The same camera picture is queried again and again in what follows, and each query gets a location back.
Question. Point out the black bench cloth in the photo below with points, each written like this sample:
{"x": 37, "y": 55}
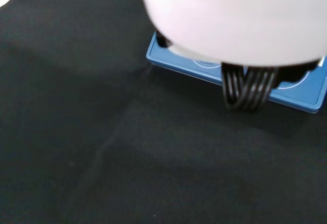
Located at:
{"x": 102, "y": 132}

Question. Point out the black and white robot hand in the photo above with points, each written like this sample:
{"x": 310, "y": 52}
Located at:
{"x": 230, "y": 17}

